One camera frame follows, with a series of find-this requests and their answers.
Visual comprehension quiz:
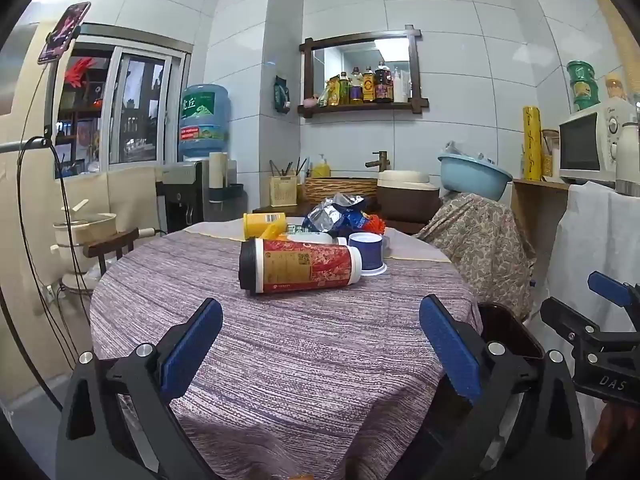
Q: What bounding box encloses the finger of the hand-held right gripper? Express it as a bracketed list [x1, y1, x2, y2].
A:
[540, 297, 601, 349]
[587, 271, 640, 311]

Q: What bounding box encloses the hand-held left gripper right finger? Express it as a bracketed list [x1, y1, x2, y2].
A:
[419, 294, 587, 480]

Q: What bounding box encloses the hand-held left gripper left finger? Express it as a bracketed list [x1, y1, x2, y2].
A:
[56, 297, 224, 480]

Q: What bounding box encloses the dark brown trash bin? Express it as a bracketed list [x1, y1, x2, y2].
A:
[430, 302, 548, 461]

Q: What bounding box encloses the blue plastic cup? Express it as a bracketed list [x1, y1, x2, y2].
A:
[348, 232, 389, 277]

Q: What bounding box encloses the red label jar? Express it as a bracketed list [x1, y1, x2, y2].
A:
[239, 237, 363, 295]

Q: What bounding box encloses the white plastic container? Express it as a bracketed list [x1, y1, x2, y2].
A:
[287, 230, 348, 247]

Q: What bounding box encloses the silver blue snack bag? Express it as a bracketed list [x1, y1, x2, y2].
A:
[302, 194, 373, 235]

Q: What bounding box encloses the person's right hand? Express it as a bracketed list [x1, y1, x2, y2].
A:
[592, 402, 640, 466]

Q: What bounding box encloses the white cloth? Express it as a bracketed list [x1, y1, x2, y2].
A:
[544, 180, 640, 341]

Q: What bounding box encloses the purple striped tablecloth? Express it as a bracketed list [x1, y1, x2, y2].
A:
[90, 220, 483, 480]

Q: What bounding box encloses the floral cloth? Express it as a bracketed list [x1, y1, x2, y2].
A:
[415, 192, 537, 321]

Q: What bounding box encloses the wooden cabinet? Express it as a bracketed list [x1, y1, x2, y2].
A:
[511, 179, 571, 266]

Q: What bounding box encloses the dark wooden chair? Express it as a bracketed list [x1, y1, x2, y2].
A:
[82, 227, 141, 277]

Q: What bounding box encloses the white electric kettle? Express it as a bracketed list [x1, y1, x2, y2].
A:
[615, 120, 640, 197]

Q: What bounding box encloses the glass jar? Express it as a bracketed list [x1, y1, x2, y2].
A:
[541, 129, 561, 178]

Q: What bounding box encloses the white microwave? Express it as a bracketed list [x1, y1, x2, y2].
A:
[558, 99, 638, 185]

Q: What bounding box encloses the water dispenser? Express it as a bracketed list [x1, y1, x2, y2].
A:
[156, 160, 211, 235]

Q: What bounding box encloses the brown and cream rice cooker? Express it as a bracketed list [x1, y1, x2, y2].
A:
[376, 170, 441, 223]

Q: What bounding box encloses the dark green cup holder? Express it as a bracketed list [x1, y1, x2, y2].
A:
[207, 184, 247, 207]

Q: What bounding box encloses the cream cooking pot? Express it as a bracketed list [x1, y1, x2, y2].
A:
[52, 200, 157, 261]

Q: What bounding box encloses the yellow wrap roll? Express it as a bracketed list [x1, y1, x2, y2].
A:
[522, 106, 543, 182]

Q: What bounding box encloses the wooden counter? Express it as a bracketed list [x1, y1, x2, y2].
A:
[252, 202, 441, 236]

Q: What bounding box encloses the beige cloth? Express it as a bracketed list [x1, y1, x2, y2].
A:
[97, 165, 166, 241]

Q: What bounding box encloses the light blue basin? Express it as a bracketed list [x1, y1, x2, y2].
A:
[438, 152, 513, 202]

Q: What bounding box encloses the white paper cup stack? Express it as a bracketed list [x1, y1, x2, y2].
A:
[209, 151, 229, 196]

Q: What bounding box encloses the beige chopstick holder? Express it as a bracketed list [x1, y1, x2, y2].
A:
[269, 157, 309, 207]

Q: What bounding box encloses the wicker basket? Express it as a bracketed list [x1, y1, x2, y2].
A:
[303, 176, 379, 206]

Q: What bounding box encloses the grey plastic bag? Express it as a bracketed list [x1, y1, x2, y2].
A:
[442, 141, 496, 163]

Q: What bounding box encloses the orange lid jar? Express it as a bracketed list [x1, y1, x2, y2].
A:
[605, 74, 629, 102]

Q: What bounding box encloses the green noodle cup stack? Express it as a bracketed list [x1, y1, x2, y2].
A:
[566, 60, 601, 113]

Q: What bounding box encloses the blue water jug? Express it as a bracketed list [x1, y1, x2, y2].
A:
[178, 84, 232, 161]

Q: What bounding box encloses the sliding window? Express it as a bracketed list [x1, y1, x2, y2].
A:
[52, 24, 193, 178]

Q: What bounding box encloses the yellow paper cup stack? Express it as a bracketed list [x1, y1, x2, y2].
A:
[590, 0, 640, 96]

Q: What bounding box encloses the dark soy sauce bottle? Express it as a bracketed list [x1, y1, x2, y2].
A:
[373, 61, 394, 103]

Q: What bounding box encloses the green hanging packet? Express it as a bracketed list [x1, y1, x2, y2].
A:
[273, 76, 292, 115]

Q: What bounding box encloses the purple label bottle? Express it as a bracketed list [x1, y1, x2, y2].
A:
[348, 66, 364, 105]

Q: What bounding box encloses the yellow green seasoning packet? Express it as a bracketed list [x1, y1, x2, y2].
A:
[320, 77, 346, 107]

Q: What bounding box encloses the wooden framed mirror shelf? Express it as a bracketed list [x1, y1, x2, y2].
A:
[298, 25, 431, 119]

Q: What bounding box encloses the red paper decoration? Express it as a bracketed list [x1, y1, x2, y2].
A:
[65, 57, 98, 91]

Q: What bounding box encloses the smartphone on holder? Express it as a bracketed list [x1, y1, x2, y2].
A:
[38, 2, 92, 65]

